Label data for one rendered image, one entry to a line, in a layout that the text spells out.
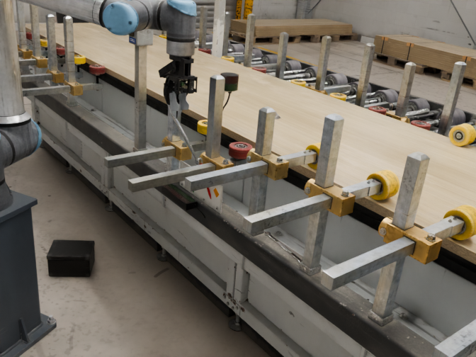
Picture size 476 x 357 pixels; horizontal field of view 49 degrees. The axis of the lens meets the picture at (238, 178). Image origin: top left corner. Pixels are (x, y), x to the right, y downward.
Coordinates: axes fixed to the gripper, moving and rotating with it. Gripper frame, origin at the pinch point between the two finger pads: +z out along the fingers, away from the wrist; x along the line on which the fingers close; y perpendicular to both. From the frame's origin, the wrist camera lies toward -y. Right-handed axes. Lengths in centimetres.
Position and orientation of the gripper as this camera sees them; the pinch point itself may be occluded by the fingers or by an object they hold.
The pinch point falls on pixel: (175, 113)
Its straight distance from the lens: 178.4
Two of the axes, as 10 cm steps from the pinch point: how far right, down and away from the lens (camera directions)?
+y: 6.1, 3.6, -7.1
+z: -0.8, 9.1, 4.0
